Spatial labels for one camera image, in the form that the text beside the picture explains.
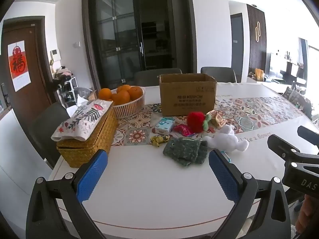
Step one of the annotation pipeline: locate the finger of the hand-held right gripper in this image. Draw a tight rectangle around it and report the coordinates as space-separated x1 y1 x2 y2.
267 134 319 166
297 126 319 146

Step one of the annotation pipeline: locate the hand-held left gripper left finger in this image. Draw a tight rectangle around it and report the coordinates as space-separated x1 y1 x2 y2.
26 149 109 239

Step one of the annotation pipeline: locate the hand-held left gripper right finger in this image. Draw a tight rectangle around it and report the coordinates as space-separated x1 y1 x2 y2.
208 149 291 239

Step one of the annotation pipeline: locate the green knitted glove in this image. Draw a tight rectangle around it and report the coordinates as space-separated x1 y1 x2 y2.
163 137 201 167
194 141 208 165

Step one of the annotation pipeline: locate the white plush toy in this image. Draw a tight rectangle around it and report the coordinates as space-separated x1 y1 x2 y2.
202 124 250 153

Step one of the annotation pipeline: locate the red plush fruit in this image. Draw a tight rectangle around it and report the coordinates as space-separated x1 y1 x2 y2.
187 112 212 133

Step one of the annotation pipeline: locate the red snack packet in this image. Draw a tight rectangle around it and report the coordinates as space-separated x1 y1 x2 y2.
172 124 195 137

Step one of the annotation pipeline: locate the small blue white box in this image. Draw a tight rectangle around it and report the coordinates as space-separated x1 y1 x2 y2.
153 119 175 135

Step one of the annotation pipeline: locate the brown cardboard box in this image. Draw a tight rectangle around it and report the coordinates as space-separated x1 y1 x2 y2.
159 74 218 117

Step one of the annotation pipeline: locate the person's right forearm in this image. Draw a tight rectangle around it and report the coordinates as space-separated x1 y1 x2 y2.
295 194 319 239

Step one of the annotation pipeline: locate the patterned armchair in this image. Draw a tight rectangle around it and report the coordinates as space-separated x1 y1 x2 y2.
283 86 313 120

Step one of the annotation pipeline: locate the wicker tissue box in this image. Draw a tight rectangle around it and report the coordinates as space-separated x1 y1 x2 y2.
56 108 118 168

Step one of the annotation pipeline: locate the patterned table runner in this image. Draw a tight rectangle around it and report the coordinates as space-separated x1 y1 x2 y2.
110 96 306 147

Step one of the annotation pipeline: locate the floral cloth cover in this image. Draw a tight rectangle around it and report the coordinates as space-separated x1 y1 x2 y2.
51 100 114 142

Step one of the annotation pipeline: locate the white printed tablecloth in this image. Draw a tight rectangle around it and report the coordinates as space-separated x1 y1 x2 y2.
48 81 319 229

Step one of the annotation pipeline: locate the dark grey dining chair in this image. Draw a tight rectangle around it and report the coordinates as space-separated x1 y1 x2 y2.
200 66 237 83
135 68 183 87
29 102 71 170

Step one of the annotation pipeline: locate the small yellow toy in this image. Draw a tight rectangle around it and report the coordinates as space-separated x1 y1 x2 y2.
150 134 171 148

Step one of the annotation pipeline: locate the white woven fruit basket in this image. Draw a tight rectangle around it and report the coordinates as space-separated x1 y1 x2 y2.
110 87 145 119

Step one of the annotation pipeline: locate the white tissue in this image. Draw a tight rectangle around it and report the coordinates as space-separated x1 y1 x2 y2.
65 95 88 117

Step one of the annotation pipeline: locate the grey bag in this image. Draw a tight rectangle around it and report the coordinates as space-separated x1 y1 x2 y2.
73 87 92 99

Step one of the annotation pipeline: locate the white shoe rack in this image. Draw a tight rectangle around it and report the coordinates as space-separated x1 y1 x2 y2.
57 76 78 107

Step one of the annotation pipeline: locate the pile of clothes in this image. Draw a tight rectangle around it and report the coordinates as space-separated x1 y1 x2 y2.
52 66 74 81

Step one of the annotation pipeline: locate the dark interior door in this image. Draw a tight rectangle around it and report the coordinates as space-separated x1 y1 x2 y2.
230 14 245 69

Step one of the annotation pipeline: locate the brown entrance door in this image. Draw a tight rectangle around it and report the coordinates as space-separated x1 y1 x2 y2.
0 17 54 120

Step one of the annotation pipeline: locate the door lock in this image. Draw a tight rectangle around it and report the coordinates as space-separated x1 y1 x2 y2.
0 83 12 110

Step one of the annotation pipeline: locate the red and white door poster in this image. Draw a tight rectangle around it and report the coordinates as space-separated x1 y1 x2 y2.
7 40 32 92

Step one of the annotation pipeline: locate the dark glass sliding door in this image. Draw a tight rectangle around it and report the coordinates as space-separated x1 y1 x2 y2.
82 0 197 90

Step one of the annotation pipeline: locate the dark slatted wall panel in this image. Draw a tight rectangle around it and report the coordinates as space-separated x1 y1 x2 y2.
247 4 267 76

